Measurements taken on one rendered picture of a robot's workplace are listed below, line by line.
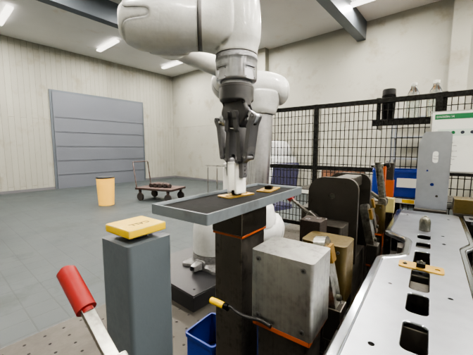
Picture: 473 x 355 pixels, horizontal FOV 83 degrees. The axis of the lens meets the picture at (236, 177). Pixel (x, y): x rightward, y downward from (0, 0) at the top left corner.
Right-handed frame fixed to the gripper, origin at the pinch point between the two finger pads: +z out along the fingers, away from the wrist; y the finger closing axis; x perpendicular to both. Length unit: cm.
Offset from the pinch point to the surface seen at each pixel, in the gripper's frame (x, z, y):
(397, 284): 16.7, 20.2, 28.7
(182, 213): -18.0, 4.1, 6.3
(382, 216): 69, 20, 8
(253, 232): -0.1, 11.4, 5.4
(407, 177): 108, 7, 6
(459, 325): 9.6, 20.2, 39.1
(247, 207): -6.2, 4.4, 9.6
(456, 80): 657, -142, -60
